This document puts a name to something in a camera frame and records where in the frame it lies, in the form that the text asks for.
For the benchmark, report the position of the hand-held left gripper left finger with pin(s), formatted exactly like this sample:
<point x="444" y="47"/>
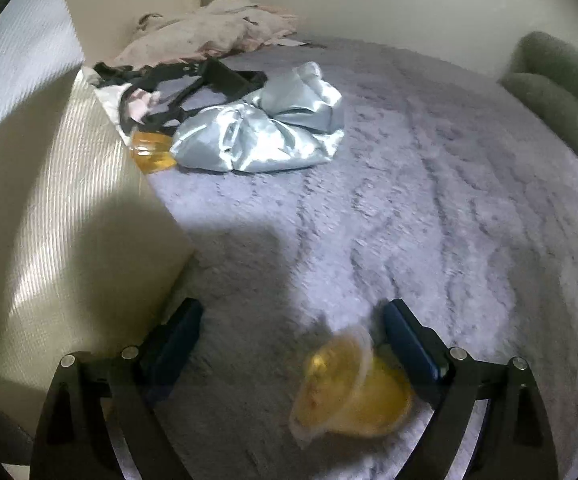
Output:
<point x="176" y="345"/>

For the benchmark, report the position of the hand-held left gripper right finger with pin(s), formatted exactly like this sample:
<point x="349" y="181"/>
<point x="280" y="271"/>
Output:
<point x="409" y="340"/>

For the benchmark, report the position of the yellow jelly cup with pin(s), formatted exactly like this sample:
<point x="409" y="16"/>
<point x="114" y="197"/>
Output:
<point x="349" y="400"/>
<point x="153" y="150"/>

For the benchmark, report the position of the grey fluffy blanket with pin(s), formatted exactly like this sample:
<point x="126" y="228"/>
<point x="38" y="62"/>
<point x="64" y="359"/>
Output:
<point x="419" y="210"/>

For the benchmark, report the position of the cream ribbed panel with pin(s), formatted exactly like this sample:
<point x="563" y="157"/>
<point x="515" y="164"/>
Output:
<point x="69" y="200"/>

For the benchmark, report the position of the light blue satin cloth bag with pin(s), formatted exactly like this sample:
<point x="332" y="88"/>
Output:
<point x="264" y="130"/>

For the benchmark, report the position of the green cushion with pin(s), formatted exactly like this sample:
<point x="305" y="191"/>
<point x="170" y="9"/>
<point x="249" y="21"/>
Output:
<point x="559" y="95"/>

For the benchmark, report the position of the pink floral cloth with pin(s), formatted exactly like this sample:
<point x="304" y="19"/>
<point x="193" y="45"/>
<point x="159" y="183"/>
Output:
<point x="204" y="35"/>

